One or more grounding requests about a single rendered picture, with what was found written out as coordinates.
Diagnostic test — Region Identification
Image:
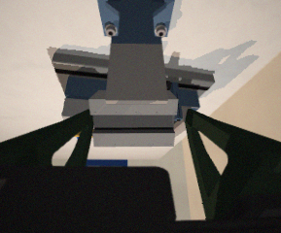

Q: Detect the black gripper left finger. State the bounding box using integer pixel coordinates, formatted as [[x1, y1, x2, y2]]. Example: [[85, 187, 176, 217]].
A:
[[0, 109, 93, 166]]

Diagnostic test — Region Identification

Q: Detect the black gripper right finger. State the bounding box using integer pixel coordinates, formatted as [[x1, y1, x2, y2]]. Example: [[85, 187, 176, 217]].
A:
[[185, 109, 281, 219]]

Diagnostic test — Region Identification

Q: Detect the grey metal block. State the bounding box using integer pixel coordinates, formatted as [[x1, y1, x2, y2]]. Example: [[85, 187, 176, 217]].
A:
[[88, 90, 178, 147]]

